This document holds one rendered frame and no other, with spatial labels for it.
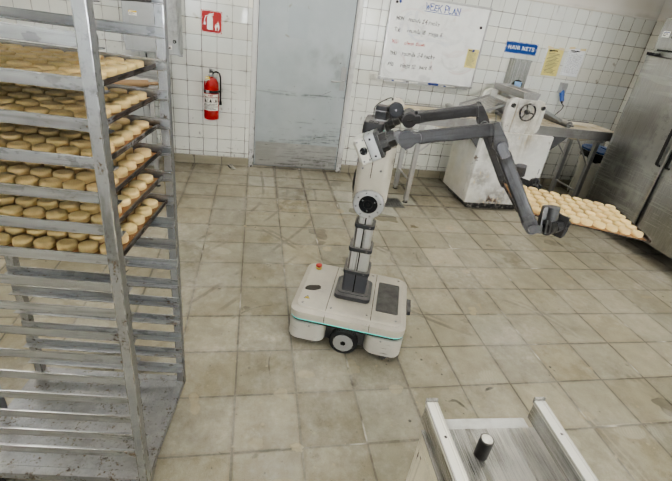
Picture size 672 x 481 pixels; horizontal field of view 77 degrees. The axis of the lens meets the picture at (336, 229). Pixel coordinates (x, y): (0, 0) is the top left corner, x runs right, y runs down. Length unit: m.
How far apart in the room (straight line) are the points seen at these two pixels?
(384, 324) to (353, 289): 0.27
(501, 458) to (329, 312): 1.39
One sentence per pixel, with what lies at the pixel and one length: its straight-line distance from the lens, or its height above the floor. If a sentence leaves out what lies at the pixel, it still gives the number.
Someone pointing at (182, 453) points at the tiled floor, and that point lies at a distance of 2.09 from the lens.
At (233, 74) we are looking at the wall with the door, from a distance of 4.83.
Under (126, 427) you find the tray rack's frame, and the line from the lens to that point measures 2.03.
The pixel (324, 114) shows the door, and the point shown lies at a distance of 4.98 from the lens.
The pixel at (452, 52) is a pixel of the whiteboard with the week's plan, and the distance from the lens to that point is 5.23.
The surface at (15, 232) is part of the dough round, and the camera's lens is 1.48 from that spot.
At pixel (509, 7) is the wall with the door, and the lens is 5.48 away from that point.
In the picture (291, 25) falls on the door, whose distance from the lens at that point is 4.82.
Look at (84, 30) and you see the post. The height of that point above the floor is 1.61.
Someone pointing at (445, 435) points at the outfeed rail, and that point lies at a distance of 1.08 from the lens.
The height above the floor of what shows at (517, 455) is 0.84.
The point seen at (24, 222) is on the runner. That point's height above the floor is 1.14.
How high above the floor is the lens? 1.71
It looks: 27 degrees down
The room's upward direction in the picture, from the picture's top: 8 degrees clockwise
